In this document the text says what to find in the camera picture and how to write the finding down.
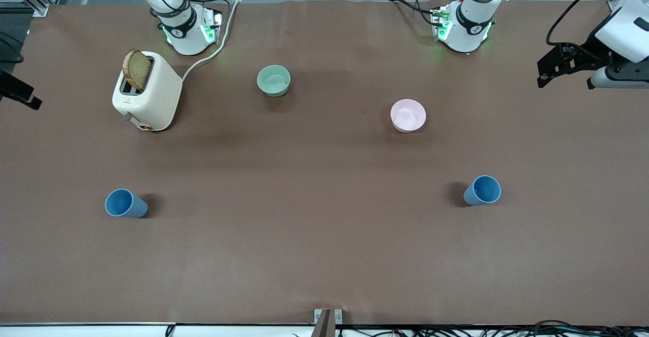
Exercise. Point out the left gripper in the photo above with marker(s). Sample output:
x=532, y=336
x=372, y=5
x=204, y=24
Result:
x=589, y=53

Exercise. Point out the blue plastic cup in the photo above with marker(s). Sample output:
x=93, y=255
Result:
x=484, y=191
x=121, y=203

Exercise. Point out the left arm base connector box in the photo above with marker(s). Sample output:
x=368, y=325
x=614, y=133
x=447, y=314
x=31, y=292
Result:
x=441, y=23

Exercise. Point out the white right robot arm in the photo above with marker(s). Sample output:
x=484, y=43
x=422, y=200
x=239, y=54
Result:
x=185, y=35

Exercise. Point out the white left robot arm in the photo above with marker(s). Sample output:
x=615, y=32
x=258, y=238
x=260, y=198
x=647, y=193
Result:
x=469, y=28

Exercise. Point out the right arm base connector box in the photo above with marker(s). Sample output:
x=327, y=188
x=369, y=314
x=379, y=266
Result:
x=210, y=25

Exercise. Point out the brown bread slice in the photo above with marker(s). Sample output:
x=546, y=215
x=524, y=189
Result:
x=137, y=70

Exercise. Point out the cream white toaster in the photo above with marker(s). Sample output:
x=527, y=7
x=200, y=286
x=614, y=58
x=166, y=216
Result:
x=154, y=99

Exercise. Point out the pink bowl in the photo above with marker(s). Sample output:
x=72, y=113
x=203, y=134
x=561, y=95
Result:
x=408, y=115

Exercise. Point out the green bowl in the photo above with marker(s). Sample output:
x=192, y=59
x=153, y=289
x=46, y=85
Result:
x=274, y=81

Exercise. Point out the brown table cover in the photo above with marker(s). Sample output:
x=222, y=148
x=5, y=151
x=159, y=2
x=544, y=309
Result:
x=304, y=251

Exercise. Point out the metal table edge bracket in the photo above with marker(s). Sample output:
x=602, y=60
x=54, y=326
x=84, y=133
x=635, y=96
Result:
x=328, y=322

